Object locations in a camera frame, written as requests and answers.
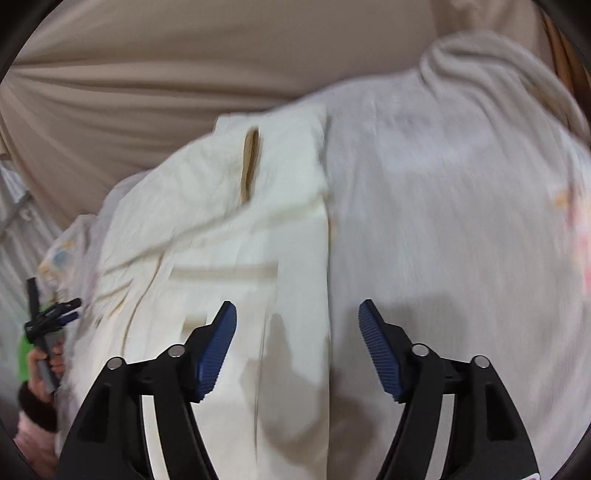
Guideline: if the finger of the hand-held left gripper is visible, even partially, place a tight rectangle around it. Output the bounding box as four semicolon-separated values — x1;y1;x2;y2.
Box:
39;298;83;319
42;311;80;329

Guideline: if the silver satin curtain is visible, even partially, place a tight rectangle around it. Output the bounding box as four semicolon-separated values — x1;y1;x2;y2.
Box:
0;154;63;344

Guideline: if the person's left forearm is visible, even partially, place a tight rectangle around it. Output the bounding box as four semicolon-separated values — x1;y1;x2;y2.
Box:
13;381;62;469

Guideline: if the cream quilted duvet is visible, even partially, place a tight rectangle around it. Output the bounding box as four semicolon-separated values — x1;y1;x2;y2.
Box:
95;104;334;480

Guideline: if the beige fabric backdrop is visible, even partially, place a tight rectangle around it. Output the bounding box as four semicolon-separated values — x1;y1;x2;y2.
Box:
0;0;578;229

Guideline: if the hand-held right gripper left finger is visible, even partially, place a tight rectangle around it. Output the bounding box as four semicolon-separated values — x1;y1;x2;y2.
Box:
59;301;238;480

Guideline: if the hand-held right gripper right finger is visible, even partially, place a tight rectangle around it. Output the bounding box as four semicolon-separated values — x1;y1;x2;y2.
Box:
358;299;540;480

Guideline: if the green pillow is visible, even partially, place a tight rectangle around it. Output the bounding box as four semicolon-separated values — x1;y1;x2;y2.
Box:
17;335;43;385

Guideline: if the person's left hand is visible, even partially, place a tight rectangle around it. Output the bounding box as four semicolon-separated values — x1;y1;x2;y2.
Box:
27;339;68;403

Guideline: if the grey floral blanket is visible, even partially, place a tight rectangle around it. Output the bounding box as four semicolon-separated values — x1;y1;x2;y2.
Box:
37;32;591;480

